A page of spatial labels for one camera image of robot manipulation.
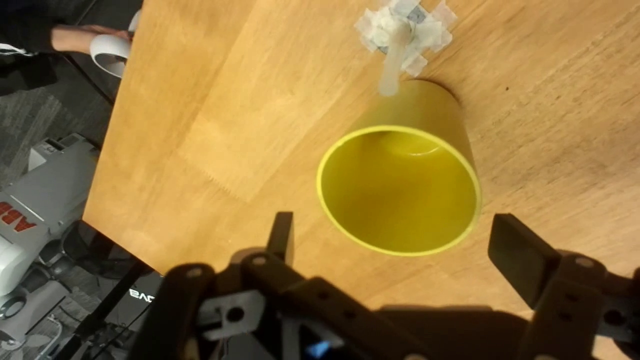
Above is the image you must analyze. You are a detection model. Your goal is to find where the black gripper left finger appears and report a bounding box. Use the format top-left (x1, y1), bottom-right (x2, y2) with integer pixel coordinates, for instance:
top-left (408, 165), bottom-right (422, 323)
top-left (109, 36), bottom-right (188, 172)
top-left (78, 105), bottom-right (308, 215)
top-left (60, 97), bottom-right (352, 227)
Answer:
top-left (266, 211), bottom-right (295, 261)

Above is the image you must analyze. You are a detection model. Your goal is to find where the yellow plastic cup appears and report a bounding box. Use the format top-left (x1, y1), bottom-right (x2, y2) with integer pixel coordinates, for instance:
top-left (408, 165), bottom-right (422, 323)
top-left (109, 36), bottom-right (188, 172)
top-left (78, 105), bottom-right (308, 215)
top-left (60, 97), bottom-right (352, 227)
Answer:
top-left (317, 79), bottom-right (483, 256)

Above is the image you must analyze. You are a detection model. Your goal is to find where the white handheld controller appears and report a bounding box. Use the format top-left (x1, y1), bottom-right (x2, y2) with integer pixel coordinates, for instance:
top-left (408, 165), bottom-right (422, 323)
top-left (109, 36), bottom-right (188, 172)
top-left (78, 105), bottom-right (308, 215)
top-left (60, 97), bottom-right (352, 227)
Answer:
top-left (91, 33), bottom-right (132, 78)

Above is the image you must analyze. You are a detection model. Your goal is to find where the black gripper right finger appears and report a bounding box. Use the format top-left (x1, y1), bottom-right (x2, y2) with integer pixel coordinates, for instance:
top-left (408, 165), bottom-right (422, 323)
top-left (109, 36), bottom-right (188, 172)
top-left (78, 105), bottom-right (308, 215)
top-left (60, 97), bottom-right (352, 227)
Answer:
top-left (488, 213), bottom-right (561, 308)

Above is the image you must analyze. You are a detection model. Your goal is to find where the white taped stick far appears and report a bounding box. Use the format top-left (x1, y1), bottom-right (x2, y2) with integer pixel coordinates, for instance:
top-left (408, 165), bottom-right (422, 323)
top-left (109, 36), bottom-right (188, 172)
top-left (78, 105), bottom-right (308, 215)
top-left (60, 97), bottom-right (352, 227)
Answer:
top-left (354, 0), bottom-right (458, 95)

